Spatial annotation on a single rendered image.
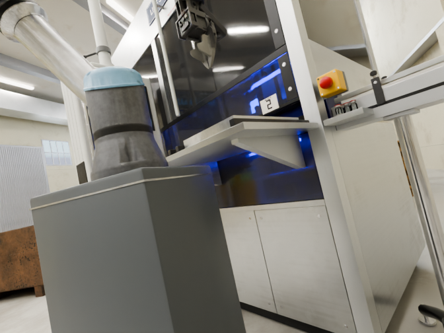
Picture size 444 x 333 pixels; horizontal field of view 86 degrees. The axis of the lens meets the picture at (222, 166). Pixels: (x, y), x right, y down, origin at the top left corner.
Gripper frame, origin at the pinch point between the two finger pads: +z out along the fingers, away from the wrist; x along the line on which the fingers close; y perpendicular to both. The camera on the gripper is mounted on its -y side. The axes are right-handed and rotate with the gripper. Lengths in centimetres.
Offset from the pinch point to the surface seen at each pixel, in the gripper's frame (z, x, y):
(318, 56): -5.2, 12.4, -47.1
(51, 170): -142, -1008, -74
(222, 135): 22.7, 2.9, 4.3
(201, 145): 22.9, -7.4, 4.3
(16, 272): 81, -292, 54
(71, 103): -24, -93, 19
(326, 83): 10.7, 18.4, -32.2
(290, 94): 7.5, 3.3, -35.7
